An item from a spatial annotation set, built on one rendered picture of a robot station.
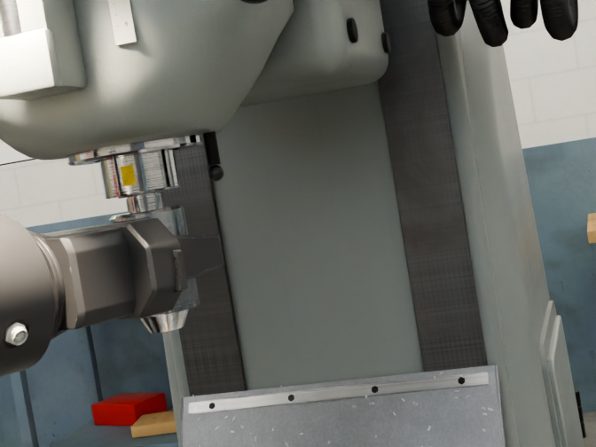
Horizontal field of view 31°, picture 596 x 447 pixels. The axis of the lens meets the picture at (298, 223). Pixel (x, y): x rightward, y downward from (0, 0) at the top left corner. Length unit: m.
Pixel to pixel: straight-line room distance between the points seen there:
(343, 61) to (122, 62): 0.22
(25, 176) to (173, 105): 4.96
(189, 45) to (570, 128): 4.27
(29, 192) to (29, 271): 4.98
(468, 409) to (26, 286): 0.54
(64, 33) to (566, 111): 4.31
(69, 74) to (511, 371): 0.60
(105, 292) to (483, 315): 0.50
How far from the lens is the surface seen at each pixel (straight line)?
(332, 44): 0.75
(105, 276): 0.60
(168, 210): 0.66
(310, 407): 1.05
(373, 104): 1.01
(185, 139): 0.65
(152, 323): 0.67
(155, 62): 0.59
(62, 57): 0.57
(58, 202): 5.48
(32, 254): 0.58
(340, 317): 1.04
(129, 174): 0.65
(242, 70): 0.65
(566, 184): 4.82
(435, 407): 1.02
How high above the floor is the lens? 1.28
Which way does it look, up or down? 3 degrees down
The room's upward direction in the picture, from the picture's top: 9 degrees counter-clockwise
